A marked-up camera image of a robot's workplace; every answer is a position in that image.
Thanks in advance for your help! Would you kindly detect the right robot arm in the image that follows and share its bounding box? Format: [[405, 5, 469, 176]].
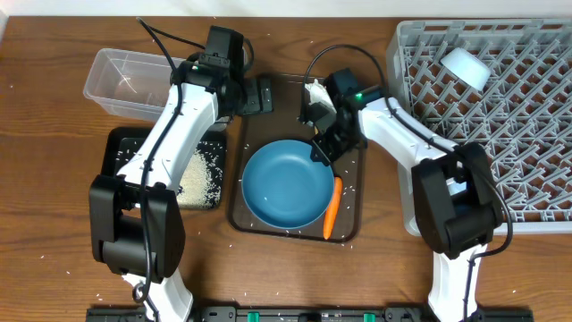
[[300, 80, 508, 321]]

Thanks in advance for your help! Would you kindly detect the small light blue bowl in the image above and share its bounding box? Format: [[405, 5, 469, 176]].
[[441, 47, 491, 91]]

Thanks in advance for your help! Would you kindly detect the large dark blue plate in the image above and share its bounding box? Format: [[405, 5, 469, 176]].
[[241, 140, 334, 230]]

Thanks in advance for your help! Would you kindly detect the grey dishwasher rack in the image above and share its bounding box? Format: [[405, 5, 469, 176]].
[[387, 19, 571, 234]]

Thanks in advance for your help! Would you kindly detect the clear plastic bin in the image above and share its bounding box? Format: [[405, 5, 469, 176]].
[[83, 48, 172, 122]]

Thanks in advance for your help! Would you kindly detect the brown serving tray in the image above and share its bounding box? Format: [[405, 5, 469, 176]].
[[227, 74, 365, 243]]

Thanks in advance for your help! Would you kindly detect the white rice pile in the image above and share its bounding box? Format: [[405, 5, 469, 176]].
[[177, 138, 226, 209]]

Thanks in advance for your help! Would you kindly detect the white napkin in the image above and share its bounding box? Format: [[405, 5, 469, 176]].
[[305, 80, 337, 114]]

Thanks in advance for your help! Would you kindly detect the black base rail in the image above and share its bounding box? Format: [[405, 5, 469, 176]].
[[86, 307, 534, 322]]

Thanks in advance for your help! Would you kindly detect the orange carrot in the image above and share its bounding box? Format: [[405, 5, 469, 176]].
[[323, 176, 343, 240]]

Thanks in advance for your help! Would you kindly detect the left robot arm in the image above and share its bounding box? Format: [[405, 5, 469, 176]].
[[88, 60, 271, 321]]

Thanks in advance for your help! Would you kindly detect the black tray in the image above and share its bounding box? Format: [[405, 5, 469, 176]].
[[101, 127, 226, 209]]

